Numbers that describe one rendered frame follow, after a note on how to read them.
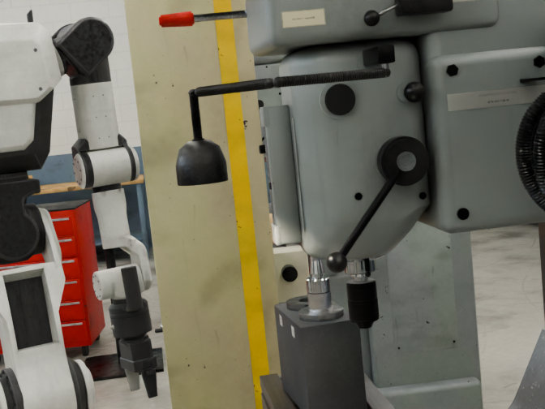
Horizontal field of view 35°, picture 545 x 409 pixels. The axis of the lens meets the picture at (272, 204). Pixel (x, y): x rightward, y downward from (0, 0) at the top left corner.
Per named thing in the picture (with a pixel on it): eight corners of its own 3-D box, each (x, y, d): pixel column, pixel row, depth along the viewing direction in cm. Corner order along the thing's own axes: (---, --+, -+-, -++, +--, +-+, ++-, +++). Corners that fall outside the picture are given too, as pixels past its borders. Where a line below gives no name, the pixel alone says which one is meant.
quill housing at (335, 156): (314, 271, 125) (292, 46, 121) (290, 249, 145) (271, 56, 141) (441, 255, 127) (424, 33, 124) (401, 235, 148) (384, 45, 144)
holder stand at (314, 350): (309, 421, 169) (298, 320, 166) (281, 388, 190) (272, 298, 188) (367, 411, 171) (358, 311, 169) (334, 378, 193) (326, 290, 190)
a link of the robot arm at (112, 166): (87, 240, 196) (71, 156, 195) (130, 232, 201) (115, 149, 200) (100, 240, 187) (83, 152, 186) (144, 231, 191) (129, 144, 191)
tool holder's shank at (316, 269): (322, 274, 175) (317, 220, 173) (328, 277, 172) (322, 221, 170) (307, 277, 174) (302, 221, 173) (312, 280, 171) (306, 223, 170)
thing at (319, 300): (328, 305, 176) (325, 278, 176) (336, 309, 172) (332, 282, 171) (306, 308, 175) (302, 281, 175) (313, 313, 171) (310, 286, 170)
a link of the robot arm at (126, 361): (109, 369, 200) (99, 318, 199) (147, 359, 205) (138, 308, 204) (127, 376, 189) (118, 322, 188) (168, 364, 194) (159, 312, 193)
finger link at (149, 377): (145, 398, 192) (140, 371, 192) (158, 394, 194) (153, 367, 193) (148, 399, 191) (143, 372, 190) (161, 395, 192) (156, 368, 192)
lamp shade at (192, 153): (167, 186, 124) (162, 142, 123) (205, 178, 129) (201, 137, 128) (199, 186, 119) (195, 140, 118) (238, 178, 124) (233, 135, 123)
